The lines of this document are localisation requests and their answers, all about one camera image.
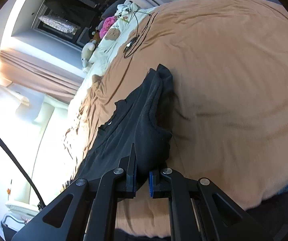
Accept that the black t-shirt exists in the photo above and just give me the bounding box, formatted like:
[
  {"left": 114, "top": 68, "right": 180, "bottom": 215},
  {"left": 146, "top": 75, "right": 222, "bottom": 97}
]
[{"left": 61, "top": 64, "right": 174, "bottom": 196}]

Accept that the pink clothing pile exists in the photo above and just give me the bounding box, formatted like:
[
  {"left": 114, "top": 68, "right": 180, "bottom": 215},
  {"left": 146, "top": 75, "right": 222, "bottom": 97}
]
[{"left": 99, "top": 16, "right": 116, "bottom": 39}]

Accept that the beige plush toy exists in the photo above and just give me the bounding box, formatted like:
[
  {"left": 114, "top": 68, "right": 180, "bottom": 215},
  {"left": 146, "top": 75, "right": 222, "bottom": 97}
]
[{"left": 81, "top": 39, "right": 97, "bottom": 72}]

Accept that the orange-brown blanket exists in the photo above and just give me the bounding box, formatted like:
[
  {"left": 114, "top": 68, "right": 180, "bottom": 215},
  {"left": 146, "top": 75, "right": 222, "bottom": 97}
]
[{"left": 63, "top": 0, "right": 288, "bottom": 239}]

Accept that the cream bear print bedding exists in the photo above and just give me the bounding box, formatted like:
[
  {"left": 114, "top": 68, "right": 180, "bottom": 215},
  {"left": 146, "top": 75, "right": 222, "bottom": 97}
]
[{"left": 86, "top": 0, "right": 155, "bottom": 73}]

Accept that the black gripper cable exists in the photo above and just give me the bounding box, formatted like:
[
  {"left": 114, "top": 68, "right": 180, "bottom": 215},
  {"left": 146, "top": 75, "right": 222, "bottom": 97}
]
[{"left": 0, "top": 117, "right": 47, "bottom": 210}]

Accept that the black cable with device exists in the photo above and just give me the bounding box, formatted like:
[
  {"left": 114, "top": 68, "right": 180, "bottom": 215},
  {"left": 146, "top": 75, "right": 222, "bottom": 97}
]
[{"left": 122, "top": 8, "right": 159, "bottom": 59}]

